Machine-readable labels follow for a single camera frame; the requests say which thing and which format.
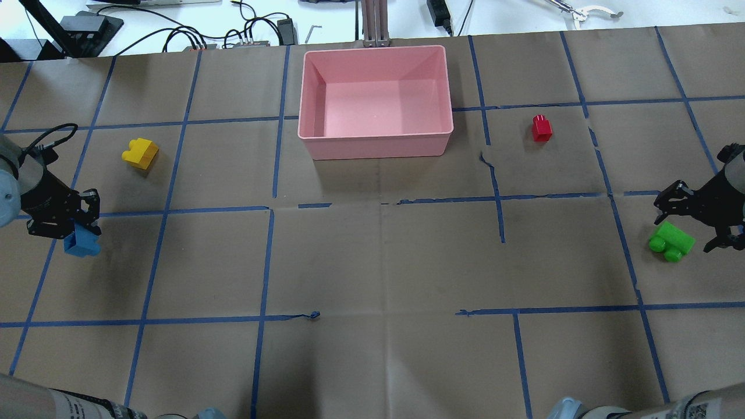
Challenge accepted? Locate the yellow toy block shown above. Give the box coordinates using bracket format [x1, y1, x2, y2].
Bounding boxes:
[120, 137, 159, 171]

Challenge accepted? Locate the aluminium frame post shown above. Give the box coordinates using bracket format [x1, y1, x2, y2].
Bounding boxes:
[361, 0, 389, 47]

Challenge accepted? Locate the brown paper table cover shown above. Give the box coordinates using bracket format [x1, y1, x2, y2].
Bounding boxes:
[2, 23, 743, 418]

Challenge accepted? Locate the pink plastic box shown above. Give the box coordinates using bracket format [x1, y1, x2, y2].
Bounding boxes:
[297, 45, 454, 160]

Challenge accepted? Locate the black usb hub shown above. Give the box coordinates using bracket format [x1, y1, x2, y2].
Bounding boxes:
[183, 39, 271, 51]

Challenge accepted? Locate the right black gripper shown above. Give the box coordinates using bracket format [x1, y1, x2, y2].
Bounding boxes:
[654, 143, 744, 253]

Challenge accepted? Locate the green toy block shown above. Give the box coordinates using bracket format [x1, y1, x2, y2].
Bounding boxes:
[648, 221, 696, 262]

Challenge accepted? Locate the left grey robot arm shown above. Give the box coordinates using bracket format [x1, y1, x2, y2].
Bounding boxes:
[1, 123, 102, 239]

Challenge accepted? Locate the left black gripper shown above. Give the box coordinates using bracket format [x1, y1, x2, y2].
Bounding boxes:
[21, 153, 102, 239]

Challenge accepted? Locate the blue toy block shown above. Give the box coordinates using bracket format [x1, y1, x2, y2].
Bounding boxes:
[63, 223, 101, 258]

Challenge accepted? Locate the red toy block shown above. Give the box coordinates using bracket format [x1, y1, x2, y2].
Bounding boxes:
[531, 114, 553, 143]

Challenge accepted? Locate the black power adapter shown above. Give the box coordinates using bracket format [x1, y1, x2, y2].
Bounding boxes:
[425, 0, 452, 31]

